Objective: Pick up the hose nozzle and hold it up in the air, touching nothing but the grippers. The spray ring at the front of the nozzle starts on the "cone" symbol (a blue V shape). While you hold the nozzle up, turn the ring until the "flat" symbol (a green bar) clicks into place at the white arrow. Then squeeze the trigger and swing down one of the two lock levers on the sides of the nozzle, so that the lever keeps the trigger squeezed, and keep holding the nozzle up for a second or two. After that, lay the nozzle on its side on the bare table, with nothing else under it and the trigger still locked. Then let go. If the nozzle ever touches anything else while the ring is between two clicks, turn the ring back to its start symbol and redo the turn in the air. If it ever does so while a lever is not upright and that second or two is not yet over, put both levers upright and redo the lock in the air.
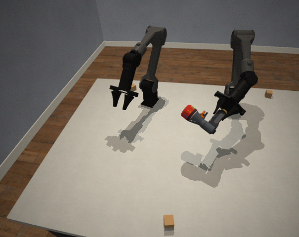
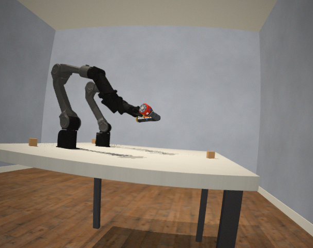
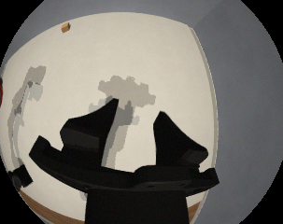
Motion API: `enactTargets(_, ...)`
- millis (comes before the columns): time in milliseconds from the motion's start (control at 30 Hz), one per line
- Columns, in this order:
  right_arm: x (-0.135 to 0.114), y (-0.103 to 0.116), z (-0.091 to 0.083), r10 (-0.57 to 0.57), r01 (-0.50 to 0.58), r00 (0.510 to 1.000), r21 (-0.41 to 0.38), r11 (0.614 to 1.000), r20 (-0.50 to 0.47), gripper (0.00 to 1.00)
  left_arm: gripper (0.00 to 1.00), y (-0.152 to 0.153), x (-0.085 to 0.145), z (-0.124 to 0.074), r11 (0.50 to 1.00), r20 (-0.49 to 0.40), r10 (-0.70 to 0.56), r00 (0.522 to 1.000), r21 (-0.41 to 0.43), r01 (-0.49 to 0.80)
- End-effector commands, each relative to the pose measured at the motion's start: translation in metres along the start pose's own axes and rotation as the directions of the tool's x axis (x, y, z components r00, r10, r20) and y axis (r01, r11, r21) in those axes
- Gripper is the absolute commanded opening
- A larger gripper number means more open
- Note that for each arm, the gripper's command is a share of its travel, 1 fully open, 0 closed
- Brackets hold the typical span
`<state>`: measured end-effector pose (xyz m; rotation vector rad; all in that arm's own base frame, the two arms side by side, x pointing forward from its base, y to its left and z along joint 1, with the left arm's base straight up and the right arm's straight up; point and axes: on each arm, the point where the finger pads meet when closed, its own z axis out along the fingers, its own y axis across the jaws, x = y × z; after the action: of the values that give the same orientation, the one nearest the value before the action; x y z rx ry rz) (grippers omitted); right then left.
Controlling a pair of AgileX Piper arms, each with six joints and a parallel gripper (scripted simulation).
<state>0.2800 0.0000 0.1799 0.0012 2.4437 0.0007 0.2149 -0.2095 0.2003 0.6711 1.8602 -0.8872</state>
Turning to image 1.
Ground small tan cube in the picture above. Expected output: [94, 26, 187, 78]
[265, 90, 273, 98]
[130, 83, 136, 91]
[164, 215, 174, 228]

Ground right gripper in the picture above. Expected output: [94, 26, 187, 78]
[110, 78, 139, 110]

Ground grey hose nozzle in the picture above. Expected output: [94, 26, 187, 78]
[181, 105, 227, 135]

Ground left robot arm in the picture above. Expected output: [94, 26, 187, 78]
[224, 30, 258, 99]

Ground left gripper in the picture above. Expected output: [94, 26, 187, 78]
[213, 90, 246, 121]

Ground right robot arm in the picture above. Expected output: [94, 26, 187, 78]
[121, 26, 167, 108]

